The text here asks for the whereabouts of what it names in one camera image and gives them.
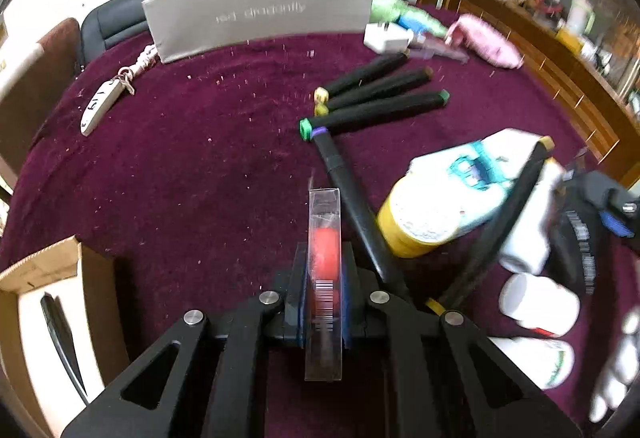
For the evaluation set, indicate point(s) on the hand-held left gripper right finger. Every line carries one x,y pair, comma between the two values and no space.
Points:
352,298

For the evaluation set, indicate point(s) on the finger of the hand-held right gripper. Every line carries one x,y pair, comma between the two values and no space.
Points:
607,185
614,223

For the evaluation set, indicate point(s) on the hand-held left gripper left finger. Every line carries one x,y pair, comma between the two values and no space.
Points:
295,298

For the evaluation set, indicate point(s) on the black sachet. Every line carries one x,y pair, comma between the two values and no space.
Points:
575,243

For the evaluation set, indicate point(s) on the clear box with red ball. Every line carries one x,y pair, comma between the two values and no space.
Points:
325,248

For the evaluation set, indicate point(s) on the yellow jar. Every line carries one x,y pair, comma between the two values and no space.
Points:
395,228

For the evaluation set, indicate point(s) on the tall white bottle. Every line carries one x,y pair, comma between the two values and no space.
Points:
530,243

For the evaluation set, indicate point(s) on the short white bottle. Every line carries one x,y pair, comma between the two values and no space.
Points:
540,303

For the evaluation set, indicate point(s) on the black marker purple cap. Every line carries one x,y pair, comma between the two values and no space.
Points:
350,188

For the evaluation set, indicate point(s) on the black marker olive cap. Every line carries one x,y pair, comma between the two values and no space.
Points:
500,218

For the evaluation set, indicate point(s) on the blue white tissue pack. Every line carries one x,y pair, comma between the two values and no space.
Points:
450,178

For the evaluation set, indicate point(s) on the white bottle green label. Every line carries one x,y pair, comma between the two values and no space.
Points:
540,360

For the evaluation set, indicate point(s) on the cardboard box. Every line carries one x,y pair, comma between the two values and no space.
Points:
35,268

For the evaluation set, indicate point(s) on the person's right hand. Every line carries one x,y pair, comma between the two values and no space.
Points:
620,368

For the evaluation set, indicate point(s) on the wooden cabinet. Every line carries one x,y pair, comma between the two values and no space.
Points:
555,68

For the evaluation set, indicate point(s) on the white cup green lid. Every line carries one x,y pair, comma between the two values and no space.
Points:
580,16

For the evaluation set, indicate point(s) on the black marker green caps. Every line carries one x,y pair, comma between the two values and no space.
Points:
380,113

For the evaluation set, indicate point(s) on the pink cloth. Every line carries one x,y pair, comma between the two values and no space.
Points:
485,41

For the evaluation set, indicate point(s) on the black marker brown cap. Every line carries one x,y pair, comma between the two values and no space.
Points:
380,91

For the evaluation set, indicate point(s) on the clear plastic packet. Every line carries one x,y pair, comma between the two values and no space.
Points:
440,51

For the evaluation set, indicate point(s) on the black marker yellow cap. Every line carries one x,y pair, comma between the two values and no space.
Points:
365,76

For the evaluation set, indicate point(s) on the black pen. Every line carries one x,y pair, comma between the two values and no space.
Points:
62,348

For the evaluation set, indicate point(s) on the blue packet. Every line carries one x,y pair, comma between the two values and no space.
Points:
411,22

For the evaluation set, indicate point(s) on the white charger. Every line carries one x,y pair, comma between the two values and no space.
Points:
387,38

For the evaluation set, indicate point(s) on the white key tag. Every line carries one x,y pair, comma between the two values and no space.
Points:
100,106

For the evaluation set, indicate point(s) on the green cloth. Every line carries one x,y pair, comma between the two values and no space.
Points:
390,6

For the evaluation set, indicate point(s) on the grey shoe box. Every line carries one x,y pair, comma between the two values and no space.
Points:
260,13

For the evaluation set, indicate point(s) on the black leather sofa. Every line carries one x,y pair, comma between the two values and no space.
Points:
100,28

